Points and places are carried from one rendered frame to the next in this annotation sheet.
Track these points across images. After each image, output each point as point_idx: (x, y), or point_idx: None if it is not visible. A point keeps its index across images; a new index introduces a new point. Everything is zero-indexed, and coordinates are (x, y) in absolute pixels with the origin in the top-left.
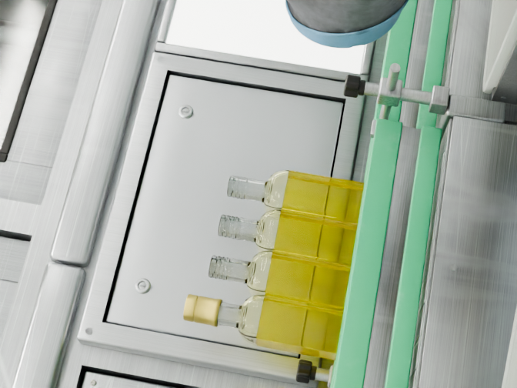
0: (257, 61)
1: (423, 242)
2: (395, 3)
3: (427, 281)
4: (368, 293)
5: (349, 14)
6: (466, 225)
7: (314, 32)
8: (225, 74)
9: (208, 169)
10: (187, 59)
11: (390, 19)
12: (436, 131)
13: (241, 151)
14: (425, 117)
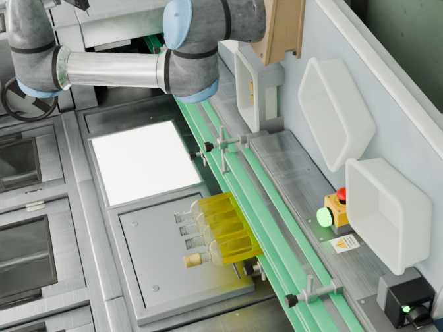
0: (155, 195)
1: (266, 177)
2: (216, 72)
3: (276, 186)
4: (258, 198)
5: (204, 78)
6: (278, 163)
7: (193, 95)
8: (144, 204)
9: (157, 238)
10: (124, 206)
11: (217, 80)
12: (247, 148)
13: (168, 226)
14: None
